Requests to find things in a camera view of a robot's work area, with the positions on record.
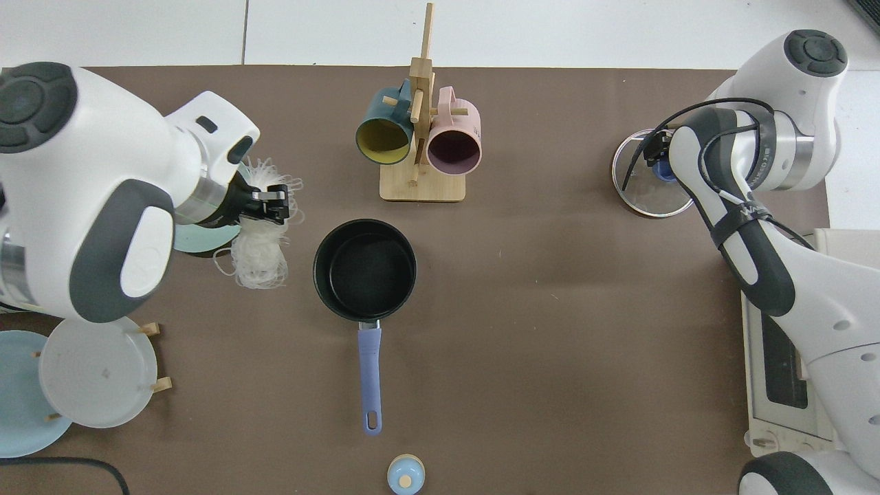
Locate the grey plate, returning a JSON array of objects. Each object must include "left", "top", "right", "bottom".
[{"left": 38, "top": 315, "right": 159, "bottom": 429}]

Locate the small blue round thing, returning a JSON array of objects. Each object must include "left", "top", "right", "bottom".
[{"left": 387, "top": 454, "right": 426, "bottom": 495}]

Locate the pink ribbed mug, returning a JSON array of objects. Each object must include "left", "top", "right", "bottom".
[{"left": 426, "top": 86, "right": 483, "bottom": 176}]

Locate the dark teal mug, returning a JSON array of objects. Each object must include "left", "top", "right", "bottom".
[{"left": 355, "top": 78, "right": 415, "bottom": 166}]

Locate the pale green plate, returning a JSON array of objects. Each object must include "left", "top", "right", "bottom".
[{"left": 172, "top": 159, "right": 256, "bottom": 254}]

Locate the pale toaster oven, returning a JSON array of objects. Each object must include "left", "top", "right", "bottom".
[{"left": 740, "top": 229, "right": 880, "bottom": 459}]

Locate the light blue plate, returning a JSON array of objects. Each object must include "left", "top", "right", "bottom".
[{"left": 0, "top": 330, "right": 74, "bottom": 459}]

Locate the dark grey panel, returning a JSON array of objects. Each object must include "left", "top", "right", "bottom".
[{"left": 844, "top": 0, "right": 880, "bottom": 36}]

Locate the wooden plate rack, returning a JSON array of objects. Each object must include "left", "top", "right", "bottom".
[{"left": 33, "top": 322, "right": 173, "bottom": 421}]

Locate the brown table cloth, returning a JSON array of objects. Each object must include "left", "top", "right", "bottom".
[{"left": 0, "top": 65, "right": 831, "bottom": 495}]

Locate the glass lid blue knob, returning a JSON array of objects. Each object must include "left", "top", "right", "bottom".
[{"left": 611, "top": 129, "right": 695, "bottom": 219}]

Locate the wooden mug stand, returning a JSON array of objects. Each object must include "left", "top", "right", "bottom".
[{"left": 379, "top": 2, "right": 470, "bottom": 203}]

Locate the white vermicelli bundle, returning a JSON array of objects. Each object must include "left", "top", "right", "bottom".
[{"left": 213, "top": 157, "right": 305, "bottom": 290}]

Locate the black pot purple handle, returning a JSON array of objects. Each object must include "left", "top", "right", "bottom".
[{"left": 313, "top": 219, "right": 418, "bottom": 437}]

